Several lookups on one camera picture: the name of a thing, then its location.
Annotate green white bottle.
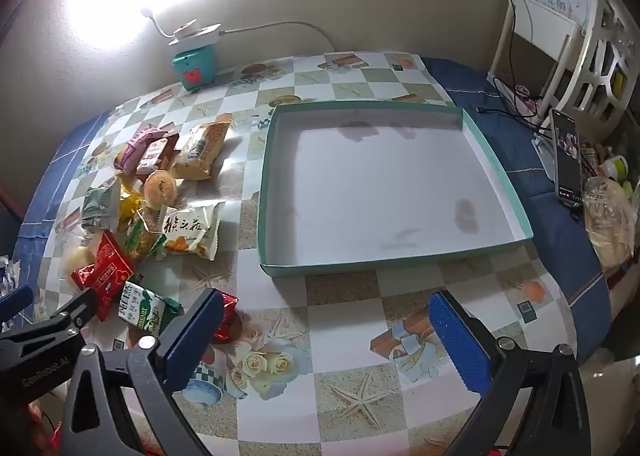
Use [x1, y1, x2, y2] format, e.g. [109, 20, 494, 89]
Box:
[600, 156, 630, 179]

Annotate clear bun packet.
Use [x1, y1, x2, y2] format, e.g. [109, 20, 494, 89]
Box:
[65, 243, 98, 282]

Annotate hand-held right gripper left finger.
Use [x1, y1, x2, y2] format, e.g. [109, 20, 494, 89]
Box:
[59, 287, 224, 456]

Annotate round yellow cake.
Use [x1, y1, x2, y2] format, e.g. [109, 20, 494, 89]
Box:
[143, 169, 179, 209]

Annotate pale green snack packet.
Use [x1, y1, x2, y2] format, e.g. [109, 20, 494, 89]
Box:
[81, 179, 122, 232]

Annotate green white biscuit packet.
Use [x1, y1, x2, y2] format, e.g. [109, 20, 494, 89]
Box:
[117, 279, 183, 337]

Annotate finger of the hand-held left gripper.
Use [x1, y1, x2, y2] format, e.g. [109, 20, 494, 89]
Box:
[27, 289, 99, 337]
[0, 285, 34, 323]

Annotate white power strip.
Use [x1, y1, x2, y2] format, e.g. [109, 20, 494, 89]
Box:
[170, 30, 223, 53]

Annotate small red snack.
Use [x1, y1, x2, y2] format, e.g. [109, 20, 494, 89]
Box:
[212, 291, 244, 344]

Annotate white blue crumpled wrapper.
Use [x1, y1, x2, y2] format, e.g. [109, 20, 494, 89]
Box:
[0, 256, 20, 294]

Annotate white phone stand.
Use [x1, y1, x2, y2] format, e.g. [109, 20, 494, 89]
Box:
[532, 131, 558, 182]

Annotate black cable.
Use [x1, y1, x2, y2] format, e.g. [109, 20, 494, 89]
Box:
[492, 0, 543, 102]
[476, 106, 541, 129]

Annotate white power cable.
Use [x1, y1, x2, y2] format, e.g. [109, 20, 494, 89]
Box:
[220, 20, 337, 53]

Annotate large orange snack packet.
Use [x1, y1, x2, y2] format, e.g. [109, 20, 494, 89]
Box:
[172, 119, 233, 181]

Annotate clear plastic bag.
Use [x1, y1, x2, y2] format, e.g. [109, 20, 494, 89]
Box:
[582, 176, 638, 267]

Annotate dark wooden furniture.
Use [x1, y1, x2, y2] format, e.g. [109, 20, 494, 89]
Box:
[0, 181, 23, 227]

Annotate teal cardboard box tray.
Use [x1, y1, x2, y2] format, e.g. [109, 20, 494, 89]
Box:
[256, 101, 535, 278]

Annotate black smartphone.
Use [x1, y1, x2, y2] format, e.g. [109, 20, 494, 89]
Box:
[550, 109, 585, 204]

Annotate white rice cracker packet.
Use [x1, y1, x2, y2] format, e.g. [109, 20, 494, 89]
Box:
[159, 201, 227, 262]

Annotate white lattice shelf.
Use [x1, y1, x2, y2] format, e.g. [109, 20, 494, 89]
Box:
[570, 0, 640, 122]

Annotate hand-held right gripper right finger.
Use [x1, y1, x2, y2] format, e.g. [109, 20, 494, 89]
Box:
[428, 290, 593, 456]

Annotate pink snack packet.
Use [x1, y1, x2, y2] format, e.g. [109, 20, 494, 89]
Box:
[112, 125, 166, 174]

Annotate white chair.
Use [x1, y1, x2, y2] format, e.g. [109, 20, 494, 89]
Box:
[487, 0, 581, 117]

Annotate pink white small object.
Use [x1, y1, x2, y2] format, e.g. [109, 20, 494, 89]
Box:
[515, 84, 538, 112]

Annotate green round cracker packet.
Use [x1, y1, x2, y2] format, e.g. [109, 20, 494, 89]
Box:
[122, 209, 168, 262]

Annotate red snack packet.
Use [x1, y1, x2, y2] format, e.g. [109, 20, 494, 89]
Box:
[71, 230, 137, 322]

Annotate brown red milk biscuit packet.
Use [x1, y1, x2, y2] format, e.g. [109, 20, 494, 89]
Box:
[135, 133, 181, 176]

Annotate checkered printed tablecloth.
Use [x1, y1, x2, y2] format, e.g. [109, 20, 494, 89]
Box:
[10, 50, 613, 456]

